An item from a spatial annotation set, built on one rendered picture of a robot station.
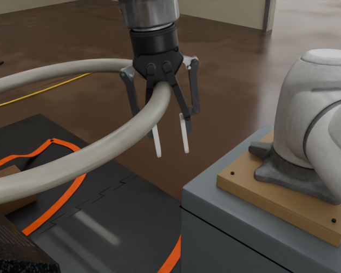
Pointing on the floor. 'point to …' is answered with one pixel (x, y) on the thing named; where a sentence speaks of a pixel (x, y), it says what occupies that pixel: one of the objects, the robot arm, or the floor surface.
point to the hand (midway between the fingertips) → (170, 136)
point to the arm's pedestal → (248, 232)
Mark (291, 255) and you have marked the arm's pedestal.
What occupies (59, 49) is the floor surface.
